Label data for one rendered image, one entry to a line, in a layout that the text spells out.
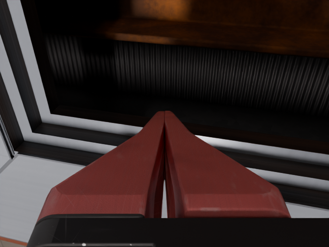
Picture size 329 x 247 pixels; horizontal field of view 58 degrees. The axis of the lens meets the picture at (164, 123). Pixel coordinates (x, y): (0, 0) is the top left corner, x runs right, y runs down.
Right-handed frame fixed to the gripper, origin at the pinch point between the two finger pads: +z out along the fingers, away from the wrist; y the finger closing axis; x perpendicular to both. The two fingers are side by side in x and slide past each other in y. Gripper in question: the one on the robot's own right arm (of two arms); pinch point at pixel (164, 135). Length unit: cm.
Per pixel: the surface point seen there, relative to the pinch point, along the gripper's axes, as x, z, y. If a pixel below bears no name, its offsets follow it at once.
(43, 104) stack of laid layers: 0.9, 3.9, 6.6
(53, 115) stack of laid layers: 1.6, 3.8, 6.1
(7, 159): 3.4, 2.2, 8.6
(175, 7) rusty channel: -0.8, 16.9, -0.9
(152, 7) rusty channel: -0.6, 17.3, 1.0
